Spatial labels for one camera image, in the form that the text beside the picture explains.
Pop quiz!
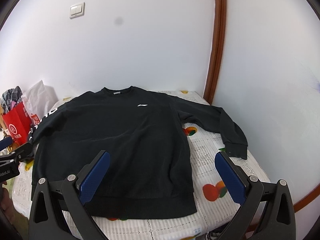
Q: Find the black sweatshirt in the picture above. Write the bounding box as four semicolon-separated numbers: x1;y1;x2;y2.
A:
29;87;248;219

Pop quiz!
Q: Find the person's left hand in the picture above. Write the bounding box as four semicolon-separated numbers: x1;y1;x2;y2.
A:
1;181;15;224

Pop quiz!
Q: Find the red paper shopping bag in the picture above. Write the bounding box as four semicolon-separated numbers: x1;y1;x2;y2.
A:
3;102;31;145

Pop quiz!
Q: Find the plaid cloth in bag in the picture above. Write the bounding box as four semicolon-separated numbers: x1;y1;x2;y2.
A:
1;86;23;114

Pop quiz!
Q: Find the white plastic bag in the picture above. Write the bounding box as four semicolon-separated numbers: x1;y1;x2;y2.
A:
22;80;58;125

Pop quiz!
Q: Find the white wall light switch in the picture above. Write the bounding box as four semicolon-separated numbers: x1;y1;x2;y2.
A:
69;2;85;19

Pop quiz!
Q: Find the brown wooden door frame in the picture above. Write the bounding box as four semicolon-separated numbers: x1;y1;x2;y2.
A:
203;0;227;103

